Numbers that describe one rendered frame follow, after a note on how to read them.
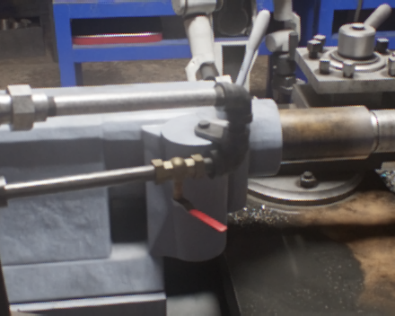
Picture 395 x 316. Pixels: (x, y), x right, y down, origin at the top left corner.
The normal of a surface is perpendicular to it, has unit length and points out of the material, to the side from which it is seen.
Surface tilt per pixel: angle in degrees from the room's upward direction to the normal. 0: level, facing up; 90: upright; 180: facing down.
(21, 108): 56
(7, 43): 90
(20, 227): 70
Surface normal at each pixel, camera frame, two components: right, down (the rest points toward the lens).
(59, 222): 0.11, 0.14
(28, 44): 0.27, 0.46
